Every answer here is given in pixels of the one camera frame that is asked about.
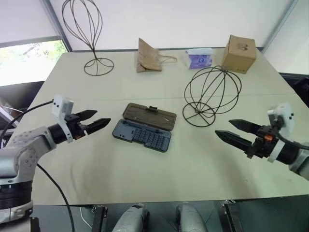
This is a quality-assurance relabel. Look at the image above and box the tall black wire hat stand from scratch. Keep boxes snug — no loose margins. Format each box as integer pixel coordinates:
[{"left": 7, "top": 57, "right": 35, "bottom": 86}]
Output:
[{"left": 61, "top": 0, "right": 115, "bottom": 76}]

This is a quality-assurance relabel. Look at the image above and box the black cable under left arm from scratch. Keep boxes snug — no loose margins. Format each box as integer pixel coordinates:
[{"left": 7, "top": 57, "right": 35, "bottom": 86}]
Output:
[{"left": 36, "top": 163, "right": 76, "bottom": 232}]

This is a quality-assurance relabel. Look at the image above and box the brown cardboard box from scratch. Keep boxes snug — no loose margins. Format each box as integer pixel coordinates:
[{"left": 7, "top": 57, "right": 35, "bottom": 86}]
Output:
[{"left": 221, "top": 34, "right": 257, "bottom": 75}]

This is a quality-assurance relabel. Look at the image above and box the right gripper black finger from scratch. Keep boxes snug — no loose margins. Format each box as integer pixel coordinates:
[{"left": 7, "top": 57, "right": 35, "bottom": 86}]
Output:
[
  {"left": 214, "top": 130, "right": 255, "bottom": 158},
  {"left": 228, "top": 119, "right": 262, "bottom": 135}
]

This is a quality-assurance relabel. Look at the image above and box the window with green view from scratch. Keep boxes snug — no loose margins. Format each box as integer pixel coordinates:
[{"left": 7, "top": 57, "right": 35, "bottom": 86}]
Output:
[{"left": 0, "top": 39, "right": 70, "bottom": 87}]

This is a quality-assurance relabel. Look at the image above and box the dark object beside table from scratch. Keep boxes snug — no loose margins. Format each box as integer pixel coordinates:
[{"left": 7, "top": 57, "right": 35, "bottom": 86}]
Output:
[{"left": 293, "top": 76, "right": 309, "bottom": 108}]

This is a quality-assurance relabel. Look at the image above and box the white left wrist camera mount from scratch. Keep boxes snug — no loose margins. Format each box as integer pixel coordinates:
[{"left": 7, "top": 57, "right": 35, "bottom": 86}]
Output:
[{"left": 52, "top": 94, "right": 74, "bottom": 143}]

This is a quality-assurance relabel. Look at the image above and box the grey rounded shape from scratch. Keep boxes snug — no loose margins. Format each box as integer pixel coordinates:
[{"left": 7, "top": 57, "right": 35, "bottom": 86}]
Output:
[
  {"left": 112, "top": 203, "right": 151, "bottom": 232},
  {"left": 175, "top": 201, "right": 209, "bottom": 232}
]

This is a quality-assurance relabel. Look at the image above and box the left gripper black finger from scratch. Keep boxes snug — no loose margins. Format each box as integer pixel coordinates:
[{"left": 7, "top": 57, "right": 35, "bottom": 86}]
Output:
[
  {"left": 76, "top": 109, "right": 98, "bottom": 120},
  {"left": 83, "top": 117, "right": 112, "bottom": 135}
]

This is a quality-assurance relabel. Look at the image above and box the brown paper bag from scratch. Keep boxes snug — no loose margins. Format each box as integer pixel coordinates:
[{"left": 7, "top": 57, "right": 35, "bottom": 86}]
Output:
[{"left": 136, "top": 37, "right": 178, "bottom": 73}]

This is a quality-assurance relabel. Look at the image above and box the purple tissue pack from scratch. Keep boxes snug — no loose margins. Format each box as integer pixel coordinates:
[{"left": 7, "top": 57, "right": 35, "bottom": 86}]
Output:
[{"left": 185, "top": 47, "right": 214, "bottom": 71}]

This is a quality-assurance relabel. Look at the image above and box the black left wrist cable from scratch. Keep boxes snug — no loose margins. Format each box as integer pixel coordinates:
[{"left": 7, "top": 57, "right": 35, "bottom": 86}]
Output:
[{"left": 0, "top": 100, "right": 54, "bottom": 145}]

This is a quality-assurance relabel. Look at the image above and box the black upright post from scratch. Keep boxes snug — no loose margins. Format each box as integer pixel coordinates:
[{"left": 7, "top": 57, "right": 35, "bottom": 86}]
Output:
[{"left": 29, "top": 217, "right": 41, "bottom": 232}]

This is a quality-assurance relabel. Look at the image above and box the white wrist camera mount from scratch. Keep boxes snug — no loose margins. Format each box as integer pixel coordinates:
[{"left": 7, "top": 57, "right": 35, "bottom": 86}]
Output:
[
  {"left": 267, "top": 102, "right": 295, "bottom": 163},
  {"left": 52, "top": 94, "right": 74, "bottom": 143}
]

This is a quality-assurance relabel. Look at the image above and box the screwdriver bit case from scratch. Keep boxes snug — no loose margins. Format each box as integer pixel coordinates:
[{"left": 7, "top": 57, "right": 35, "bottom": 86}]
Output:
[{"left": 112, "top": 102, "right": 177, "bottom": 154}]

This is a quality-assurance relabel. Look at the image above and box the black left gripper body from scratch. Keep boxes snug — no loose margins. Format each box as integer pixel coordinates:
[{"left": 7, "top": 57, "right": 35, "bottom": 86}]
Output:
[{"left": 64, "top": 113, "right": 89, "bottom": 141}]

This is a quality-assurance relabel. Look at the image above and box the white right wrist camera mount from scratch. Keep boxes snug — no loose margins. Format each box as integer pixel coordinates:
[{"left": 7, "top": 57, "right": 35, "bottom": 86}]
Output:
[{"left": 267, "top": 102, "right": 295, "bottom": 163}]

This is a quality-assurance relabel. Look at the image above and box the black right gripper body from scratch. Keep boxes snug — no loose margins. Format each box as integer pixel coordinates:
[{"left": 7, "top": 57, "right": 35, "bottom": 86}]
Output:
[{"left": 246, "top": 124, "right": 281, "bottom": 160}]

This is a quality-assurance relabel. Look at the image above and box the round black wire hat stand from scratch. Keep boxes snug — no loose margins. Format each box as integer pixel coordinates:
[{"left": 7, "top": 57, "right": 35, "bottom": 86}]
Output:
[{"left": 183, "top": 65, "right": 242, "bottom": 128}]

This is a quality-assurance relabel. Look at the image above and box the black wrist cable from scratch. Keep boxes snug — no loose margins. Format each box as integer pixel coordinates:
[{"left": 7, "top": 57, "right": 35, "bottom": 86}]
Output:
[
  {"left": 275, "top": 116, "right": 309, "bottom": 150},
  {"left": 0, "top": 100, "right": 54, "bottom": 145}
]

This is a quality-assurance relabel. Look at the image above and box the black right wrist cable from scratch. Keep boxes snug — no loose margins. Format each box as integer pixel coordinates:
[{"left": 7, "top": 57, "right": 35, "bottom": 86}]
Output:
[{"left": 275, "top": 116, "right": 309, "bottom": 150}]

